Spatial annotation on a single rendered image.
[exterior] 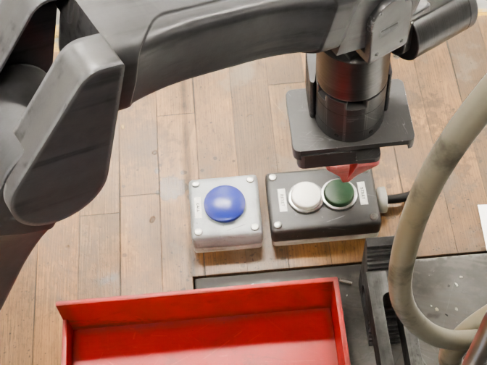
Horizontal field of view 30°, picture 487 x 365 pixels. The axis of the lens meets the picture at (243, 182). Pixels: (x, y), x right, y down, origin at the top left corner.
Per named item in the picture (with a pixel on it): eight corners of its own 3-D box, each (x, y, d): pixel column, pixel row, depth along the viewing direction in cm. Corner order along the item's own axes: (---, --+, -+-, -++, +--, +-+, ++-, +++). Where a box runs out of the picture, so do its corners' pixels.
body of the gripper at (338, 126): (285, 102, 80) (283, 48, 74) (400, 90, 80) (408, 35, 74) (293, 164, 77) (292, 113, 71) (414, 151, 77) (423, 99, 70)
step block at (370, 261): (358, 282, 86) (365, 237, 79) (389, 279, 86) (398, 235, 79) (368, 346, 83) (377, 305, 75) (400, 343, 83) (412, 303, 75)
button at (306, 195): (289, 193, 90) (289, 182, 88) (318, 190, 90) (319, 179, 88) (292, 218, 88) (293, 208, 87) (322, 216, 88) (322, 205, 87)
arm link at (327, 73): (370, 37, 75) (376, -23, 70) (413, 81, 73) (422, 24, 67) (301, 74, 74) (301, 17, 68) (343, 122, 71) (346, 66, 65)
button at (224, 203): (204, 195, 90) (202, 185, 88) (244, 192, 90) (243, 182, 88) (206, 231, 88) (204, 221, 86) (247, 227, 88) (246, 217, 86)
